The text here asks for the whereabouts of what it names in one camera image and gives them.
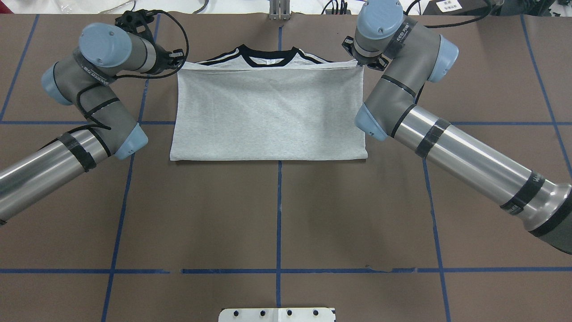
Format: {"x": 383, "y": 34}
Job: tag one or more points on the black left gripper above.
{"x": 163, "y": 62}

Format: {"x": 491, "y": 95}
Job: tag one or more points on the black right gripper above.
{"x": 374, "y": 62}

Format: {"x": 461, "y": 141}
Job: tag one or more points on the grey cartoon print t-shirt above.
{"x": 250, "y": 105}

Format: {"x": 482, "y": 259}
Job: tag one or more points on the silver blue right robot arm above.
{"x": 409, "y": 55}

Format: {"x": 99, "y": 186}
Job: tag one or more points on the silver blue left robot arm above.
{"x": 83, "y": 81}

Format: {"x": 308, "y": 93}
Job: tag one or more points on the aluminium frame post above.
{"x": 279, "y": 10}

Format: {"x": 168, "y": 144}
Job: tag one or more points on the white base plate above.
{"x": 304, "y": 314}

